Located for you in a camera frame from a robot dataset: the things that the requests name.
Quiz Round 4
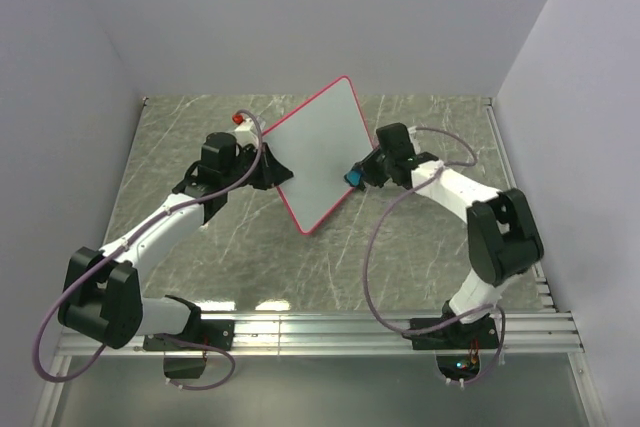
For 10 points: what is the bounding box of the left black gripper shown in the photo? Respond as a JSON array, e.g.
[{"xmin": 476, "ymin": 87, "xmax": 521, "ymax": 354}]
[{"xmin": 224, "ymin": 143, "xmax": 293, "ymax": 192}]

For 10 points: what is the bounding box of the blue whiteboard eraser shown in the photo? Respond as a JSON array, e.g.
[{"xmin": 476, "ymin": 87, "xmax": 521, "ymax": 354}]
[{"xmin": 344, "ymin": 170, "xmax": 361, "ymax": 188}]

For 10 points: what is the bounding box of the pink framed whiteboard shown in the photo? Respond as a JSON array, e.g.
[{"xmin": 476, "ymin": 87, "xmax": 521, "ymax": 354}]
[{"xmin": 264, "ymin": 76, "xmax": 373, "ymax": 235}]

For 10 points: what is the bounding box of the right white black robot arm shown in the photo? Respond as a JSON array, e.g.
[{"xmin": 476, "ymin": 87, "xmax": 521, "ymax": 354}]
[{"xmin": 344, "ymin": 123, "xmax": 544, "ymax": 347}]

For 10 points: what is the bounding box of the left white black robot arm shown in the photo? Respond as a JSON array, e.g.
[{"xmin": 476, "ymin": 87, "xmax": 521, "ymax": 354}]
[{"xmin": 57, "ymin": 132, "xmax": 294, "ymax": 349}]

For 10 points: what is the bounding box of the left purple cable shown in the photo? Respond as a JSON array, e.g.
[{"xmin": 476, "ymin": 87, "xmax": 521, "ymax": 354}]
[{"xmin": 32, "ymin": 109, "xmax": 264, "ymax": 391}]

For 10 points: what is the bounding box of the purple cable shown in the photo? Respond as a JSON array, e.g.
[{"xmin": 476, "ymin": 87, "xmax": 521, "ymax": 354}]
[
  {"xmin": 361, "ymin": 126, "xmax": 506, "ymax": 388},
  {"xmin": 32, "ymin": 109, "xmax": 264, "ymax": 391}
]

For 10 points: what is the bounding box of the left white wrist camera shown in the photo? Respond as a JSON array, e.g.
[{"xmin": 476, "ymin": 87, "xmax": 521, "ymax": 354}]
[{"xmin": 232, "ymin": 112, "xmax": 266, "ymax": 148}]

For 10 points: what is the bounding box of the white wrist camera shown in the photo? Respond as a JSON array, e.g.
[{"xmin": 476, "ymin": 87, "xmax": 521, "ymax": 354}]
[
  {"xmin": 232, "ymin": 112, "xmax": 266, "ymax": 148},
  {"xmin": 408, "ymin": 126, "xmax": 421, "ymax": 141}
]

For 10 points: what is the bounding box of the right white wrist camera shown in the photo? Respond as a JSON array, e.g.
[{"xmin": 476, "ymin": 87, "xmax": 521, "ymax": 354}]
[{"xmin": 408, "ymin": 126, "xmax": 421, "ymax": 141}]

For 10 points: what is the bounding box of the aluminium rail right side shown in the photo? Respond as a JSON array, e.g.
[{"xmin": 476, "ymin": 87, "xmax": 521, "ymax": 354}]
[{"xmin": 483, "ymin": 98, "xmax": 557, "ymax": 312}]

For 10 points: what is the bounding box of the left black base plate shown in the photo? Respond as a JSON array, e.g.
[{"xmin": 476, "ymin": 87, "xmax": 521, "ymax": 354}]
[{"xmin": 142, "ymin": 319, "xmax": 236, "ymax": 352}]

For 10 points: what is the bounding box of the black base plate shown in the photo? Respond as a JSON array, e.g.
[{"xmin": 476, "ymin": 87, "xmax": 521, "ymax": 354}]
[
  {"xmin": 402, "ymin": 315, "xmax": 499, "ymax": 351},
  {"xmin": 142, "ymin": 319, "xmax": 236, "ymax": 352}
]

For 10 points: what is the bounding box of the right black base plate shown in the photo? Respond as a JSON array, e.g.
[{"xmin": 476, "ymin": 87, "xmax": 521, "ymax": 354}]
[{"xmin": 402, "ymin": 315, "xmax": 499, "ymax": 351}]

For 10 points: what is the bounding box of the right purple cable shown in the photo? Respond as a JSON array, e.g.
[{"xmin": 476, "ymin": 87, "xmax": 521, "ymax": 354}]
[{"xmin": 361, "ymin": 126, "xmax": 506, "ymax": 388}]

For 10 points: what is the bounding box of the aluminium mounting rail front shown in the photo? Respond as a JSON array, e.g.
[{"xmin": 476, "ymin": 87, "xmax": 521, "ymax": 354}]
[{"xmin": 54, "ymin": 310, "xmax": 586, "ymax": 359}]

